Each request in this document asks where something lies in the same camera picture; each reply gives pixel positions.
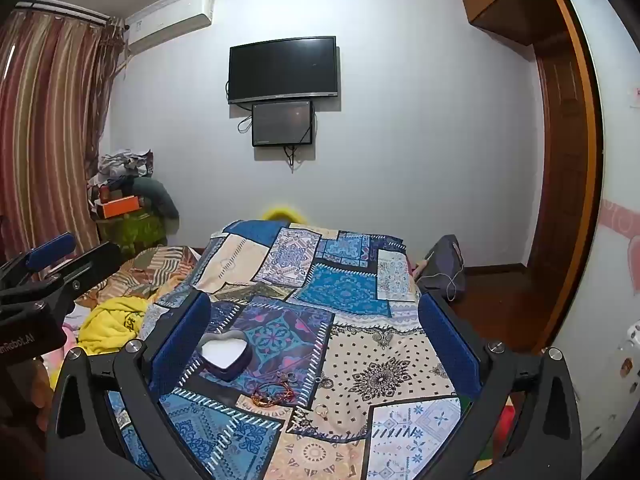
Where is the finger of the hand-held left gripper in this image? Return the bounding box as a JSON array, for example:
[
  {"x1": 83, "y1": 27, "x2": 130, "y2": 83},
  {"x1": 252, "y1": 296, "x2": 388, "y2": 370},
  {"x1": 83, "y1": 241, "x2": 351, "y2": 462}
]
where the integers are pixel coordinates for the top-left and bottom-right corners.
[
  {"x1": 0, "y1": 241, "x2": 123, "y2": 311},
  {"x1": 0, "y1": 232, "x2": 77, "y2": 286}
]

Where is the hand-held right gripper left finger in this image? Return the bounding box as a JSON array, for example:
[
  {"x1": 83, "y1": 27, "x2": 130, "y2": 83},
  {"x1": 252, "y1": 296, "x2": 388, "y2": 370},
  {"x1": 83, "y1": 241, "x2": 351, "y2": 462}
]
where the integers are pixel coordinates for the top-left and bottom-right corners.
[{"x1": 46, "y1": 290, "x2": 213, "y2": 480}]

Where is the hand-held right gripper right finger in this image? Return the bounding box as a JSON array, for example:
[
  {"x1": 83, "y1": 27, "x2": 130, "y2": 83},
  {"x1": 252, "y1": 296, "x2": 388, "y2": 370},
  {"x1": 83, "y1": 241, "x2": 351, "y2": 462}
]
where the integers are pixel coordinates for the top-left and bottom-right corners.
[{"x1": 417, "y1": 290, "x2": 583, "y2": 480}]

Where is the purple heart-shaped box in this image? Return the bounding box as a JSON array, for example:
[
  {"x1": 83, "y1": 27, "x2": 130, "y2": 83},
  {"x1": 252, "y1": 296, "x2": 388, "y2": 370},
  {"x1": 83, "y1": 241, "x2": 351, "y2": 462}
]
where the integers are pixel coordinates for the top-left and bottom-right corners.
[{"x1": 197, "y1": 330, "x2": 252, "y2": 381}]

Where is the orange beaded bracelet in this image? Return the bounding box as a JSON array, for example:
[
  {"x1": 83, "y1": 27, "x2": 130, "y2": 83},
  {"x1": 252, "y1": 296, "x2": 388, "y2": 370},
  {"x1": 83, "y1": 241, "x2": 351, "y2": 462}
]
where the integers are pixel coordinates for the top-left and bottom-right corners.
[{"x1": 251, "y1": 382, "x2": 297, "y2": 409}]

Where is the person's left hand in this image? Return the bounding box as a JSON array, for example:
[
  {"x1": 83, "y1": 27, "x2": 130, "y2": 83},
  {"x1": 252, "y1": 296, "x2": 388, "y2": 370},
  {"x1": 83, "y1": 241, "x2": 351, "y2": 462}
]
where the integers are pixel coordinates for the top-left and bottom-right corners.
[{"x1": 0, "y1": 355, "x2": 53, "y2": 441}]

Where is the green patterned cloth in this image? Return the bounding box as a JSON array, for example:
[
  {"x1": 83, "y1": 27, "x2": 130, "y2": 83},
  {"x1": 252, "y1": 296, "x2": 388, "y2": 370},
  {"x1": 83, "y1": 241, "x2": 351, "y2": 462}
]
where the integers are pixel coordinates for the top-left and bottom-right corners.
[{"x1": 97, "y1": 210, "x2": 169, "y2": 257}]

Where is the yellow cloth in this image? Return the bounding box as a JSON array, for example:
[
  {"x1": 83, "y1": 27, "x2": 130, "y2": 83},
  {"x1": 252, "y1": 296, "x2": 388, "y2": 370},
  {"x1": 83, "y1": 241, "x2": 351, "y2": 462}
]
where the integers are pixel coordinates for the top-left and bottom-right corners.
[{"x1": 77, "y1": 296, "x2": 150, "y2": 357}]

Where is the orange box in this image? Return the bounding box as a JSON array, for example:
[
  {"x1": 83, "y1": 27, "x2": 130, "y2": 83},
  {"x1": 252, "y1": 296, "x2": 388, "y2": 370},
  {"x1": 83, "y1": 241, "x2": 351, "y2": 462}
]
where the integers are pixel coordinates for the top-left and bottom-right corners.
[{"x1": 95, "y1": 194, "x2": 144, "y2": 220}]

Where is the striped blanket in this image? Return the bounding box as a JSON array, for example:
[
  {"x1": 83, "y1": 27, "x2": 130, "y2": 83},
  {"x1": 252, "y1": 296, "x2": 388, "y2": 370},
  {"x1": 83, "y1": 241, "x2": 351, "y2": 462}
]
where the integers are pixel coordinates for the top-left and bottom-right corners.
[{"x1": 75, "y1": 245, "x2": 202, "y2": 307}]

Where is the patchwork printed blanket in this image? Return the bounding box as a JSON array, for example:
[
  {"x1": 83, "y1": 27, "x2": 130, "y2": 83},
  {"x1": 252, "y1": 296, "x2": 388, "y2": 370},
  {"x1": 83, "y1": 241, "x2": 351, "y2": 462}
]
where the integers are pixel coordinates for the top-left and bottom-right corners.
[{"x1": 107, "y1": 219, "x2": 501, "y2": 480}]

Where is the pile of bags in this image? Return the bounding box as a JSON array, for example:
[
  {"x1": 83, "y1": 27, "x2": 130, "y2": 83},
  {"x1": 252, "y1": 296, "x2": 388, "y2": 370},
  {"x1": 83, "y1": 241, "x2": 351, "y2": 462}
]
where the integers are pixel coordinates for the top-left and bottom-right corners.
[{"x1": 87, "y1": 149, "x2": 154, "y2": 196}]

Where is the striped red curtain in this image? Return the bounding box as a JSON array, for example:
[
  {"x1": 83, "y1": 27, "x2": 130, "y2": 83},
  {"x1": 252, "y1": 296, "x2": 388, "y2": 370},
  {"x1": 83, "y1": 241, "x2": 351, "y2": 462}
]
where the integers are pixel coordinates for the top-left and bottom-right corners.
[{"x1": 0, "y1": 9, "x2": 126, "y2": 263}]

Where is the yellow plastic object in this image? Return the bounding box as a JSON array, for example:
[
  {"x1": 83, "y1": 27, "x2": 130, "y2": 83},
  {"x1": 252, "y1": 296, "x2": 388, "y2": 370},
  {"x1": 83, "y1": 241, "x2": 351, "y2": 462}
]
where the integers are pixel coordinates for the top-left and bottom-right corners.
[{"x1": 262, "y1": 205, "x2": 307, "y2": 224}]

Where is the brown wooden wardrobe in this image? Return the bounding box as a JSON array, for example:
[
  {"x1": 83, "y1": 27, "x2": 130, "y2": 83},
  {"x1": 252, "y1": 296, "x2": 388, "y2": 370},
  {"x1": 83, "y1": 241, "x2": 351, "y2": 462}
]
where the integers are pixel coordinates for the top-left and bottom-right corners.
[{"x1": 457, "y1": 0, "x2": 604, "y2": 356}]

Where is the small black monitor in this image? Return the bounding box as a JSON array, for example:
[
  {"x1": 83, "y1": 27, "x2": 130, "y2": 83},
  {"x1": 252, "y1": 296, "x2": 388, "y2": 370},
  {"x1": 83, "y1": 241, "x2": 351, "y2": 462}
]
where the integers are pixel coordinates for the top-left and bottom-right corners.
[{"x1": 251, "y1": 100, "x2": 314, "y2": 148}]

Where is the white air conditioner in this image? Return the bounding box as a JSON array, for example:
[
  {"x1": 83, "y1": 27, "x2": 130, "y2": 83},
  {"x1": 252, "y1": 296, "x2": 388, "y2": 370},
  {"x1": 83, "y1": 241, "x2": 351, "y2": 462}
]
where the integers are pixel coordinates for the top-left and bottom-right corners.
[{"x1": 125, "y1": 0, "x2": 214, "y2": 57}]

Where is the pink wall sticker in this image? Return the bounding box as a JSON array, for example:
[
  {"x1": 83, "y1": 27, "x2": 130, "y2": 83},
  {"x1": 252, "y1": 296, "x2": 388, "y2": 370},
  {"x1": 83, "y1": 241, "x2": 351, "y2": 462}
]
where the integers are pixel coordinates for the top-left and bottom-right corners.
[{"x1": 600, "y1": 199, "x2": 640, "y2": 262}]

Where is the black wall television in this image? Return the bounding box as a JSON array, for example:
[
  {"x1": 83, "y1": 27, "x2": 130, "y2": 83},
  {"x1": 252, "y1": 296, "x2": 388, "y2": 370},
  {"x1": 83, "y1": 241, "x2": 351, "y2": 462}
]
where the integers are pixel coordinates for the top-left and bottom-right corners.
[{"x1": 228, "y1": 36, "x2": 342, "y2": 105}]

